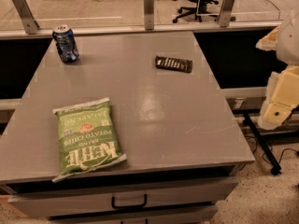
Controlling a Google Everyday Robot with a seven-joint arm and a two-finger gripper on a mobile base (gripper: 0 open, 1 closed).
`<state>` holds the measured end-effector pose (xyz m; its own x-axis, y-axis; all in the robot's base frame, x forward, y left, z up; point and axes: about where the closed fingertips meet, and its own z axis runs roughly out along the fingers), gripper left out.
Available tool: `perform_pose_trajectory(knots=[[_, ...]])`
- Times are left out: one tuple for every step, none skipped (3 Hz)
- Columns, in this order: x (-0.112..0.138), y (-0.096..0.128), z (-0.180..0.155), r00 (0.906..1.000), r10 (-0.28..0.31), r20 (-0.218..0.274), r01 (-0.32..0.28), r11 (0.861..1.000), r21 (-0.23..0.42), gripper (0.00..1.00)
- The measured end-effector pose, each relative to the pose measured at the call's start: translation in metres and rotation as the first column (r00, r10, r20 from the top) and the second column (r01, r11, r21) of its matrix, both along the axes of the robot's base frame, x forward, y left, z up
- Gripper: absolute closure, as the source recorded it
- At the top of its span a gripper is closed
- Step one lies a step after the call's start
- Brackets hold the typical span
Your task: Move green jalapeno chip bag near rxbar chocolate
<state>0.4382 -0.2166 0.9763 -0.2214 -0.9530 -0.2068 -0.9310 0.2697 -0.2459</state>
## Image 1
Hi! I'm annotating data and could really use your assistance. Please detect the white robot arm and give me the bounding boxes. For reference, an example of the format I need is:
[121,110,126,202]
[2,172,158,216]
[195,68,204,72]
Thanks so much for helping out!
[256,8,299,130]

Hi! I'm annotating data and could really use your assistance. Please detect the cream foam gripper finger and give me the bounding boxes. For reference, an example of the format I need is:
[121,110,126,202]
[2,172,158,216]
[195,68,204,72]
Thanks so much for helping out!
[256,27,279,51]
[258,65,299,130]

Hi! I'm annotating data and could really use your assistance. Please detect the dark chocolate rxbar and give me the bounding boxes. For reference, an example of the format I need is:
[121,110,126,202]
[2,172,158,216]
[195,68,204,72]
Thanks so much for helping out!
[155,56,192,74]

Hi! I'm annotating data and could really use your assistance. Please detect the middle metal bracket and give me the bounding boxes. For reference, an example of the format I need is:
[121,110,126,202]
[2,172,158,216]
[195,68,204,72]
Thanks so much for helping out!
[143,0,154,30]

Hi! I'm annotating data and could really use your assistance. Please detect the black drawer handle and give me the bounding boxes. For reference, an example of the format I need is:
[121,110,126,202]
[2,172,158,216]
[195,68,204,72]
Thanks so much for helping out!
[111,194,148,210]

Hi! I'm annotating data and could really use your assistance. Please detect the grey drawer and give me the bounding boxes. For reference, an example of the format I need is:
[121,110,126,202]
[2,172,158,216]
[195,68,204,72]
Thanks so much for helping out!
[50,205,218,224]
[8,176,237,217]

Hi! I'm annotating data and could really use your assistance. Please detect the black floor cable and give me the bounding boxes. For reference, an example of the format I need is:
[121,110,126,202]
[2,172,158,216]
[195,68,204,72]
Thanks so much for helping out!
[244,135,299,166]

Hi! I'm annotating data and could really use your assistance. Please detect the lower grey drawer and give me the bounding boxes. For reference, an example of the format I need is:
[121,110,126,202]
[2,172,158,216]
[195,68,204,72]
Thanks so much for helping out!
[50,205,218,224]

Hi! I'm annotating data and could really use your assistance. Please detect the upper grey drawer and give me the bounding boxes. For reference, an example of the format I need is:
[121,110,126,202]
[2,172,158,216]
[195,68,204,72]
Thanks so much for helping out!
[8,176,237,217]

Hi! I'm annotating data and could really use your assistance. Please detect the left metal bracket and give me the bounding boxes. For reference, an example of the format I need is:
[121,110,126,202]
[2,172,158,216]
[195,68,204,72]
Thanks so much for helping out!
[12,0,39,35]

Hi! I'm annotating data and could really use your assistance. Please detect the black metal stand leg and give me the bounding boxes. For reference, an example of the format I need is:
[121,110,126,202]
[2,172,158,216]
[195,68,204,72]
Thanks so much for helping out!
[243,113,281,175]

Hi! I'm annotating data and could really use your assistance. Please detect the metal bracket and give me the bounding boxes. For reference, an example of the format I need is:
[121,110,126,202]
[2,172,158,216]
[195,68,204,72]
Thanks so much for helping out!
[12,0,39,35]
[217,0,235,27]
[143,0,154,30]

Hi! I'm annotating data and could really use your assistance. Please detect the blue soda can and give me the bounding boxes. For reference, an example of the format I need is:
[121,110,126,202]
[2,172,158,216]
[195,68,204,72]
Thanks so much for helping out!
[52,25,79,63]

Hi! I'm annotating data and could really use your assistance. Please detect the green jalapeno chip bag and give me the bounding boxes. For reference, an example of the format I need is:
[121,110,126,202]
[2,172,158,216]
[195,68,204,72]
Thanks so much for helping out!
[52,98,127,183]

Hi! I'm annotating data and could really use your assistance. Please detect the right metal bracket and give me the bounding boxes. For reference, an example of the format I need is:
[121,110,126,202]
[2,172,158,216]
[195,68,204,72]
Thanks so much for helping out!
[217,0,235,27]

